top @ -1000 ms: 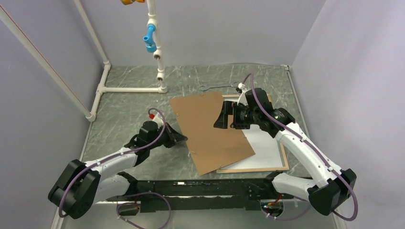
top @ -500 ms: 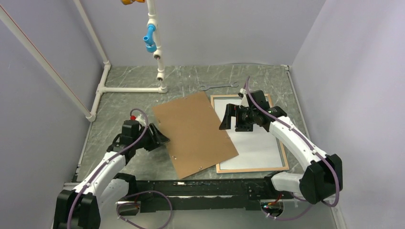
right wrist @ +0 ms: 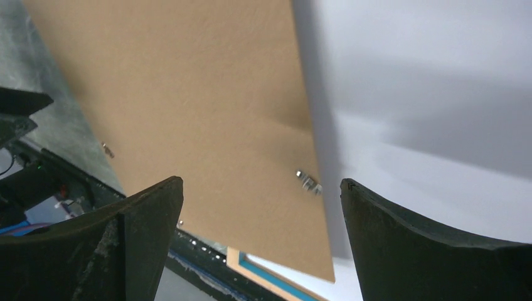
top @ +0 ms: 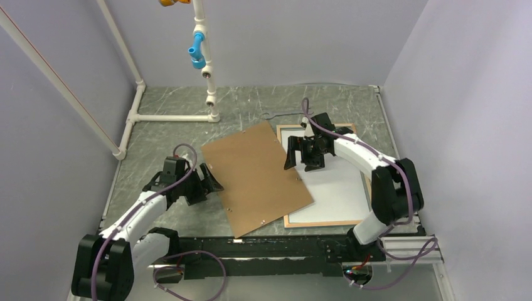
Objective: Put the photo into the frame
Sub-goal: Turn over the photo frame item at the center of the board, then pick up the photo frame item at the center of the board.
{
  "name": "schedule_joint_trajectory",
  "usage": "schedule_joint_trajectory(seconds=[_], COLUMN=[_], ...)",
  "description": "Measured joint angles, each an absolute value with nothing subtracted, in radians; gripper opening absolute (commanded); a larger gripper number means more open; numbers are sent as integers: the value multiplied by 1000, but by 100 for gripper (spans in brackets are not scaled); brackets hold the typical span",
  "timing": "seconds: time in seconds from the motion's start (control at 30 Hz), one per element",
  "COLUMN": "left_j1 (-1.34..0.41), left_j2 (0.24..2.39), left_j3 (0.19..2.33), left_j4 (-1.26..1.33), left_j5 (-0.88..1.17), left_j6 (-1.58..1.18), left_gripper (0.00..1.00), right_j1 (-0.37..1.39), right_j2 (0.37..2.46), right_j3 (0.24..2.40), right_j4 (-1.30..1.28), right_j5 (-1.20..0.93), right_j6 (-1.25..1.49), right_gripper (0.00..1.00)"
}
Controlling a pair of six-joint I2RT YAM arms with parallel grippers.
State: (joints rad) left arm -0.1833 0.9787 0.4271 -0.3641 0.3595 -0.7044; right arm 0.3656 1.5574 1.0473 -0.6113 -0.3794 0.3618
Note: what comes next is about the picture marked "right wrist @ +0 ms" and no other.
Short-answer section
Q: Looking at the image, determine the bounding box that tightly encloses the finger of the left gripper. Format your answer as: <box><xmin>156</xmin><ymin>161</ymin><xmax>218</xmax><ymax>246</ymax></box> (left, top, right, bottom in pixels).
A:
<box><xmin>1</xmin><ymin>87</ymin><xmax>53</xmax><ymax>117</ymax></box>

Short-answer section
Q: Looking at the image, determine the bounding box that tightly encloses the landscape photo print board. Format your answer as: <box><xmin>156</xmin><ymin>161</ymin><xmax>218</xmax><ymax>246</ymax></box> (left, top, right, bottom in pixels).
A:
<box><xmin>247</xmin><ymin>0</ymin><xmax>532</xmax><ymax>301</ymax></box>

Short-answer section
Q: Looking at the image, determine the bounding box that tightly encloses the blue wooden picture frame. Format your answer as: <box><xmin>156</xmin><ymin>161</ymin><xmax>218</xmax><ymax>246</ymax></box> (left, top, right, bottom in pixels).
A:
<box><xmin>226</xmin><ymin>247</ymin><xmax>326</xmax><ymax>300</ymax></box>

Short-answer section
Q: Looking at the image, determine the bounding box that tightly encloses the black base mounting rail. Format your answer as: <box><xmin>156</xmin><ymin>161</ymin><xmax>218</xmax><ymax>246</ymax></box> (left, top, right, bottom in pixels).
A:
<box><xmin>1</xmin><ymin>142</ymin><xmax>277</xmax><ymax>300</ymax></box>

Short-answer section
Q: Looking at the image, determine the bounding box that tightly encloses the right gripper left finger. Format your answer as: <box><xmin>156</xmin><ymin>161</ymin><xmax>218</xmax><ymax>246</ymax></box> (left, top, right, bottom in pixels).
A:
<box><xmin>1</xmin><ymin>176</ymin><xmax>183</xmax><ymax>300</ymax></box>

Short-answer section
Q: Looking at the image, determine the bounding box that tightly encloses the brown wooden backing board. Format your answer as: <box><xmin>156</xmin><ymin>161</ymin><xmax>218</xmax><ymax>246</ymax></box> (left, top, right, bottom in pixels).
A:
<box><xmin>24</xmin><ymin>1</ymin><xmax>334</xmax><ymax>281</ymax></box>

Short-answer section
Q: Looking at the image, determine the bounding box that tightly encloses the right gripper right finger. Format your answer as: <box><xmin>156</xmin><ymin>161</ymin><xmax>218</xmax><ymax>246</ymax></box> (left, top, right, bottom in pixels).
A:
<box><xmin>341</xmin><ymin>178</ymin><xmax>531</xmax><ymax>300</ymax></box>

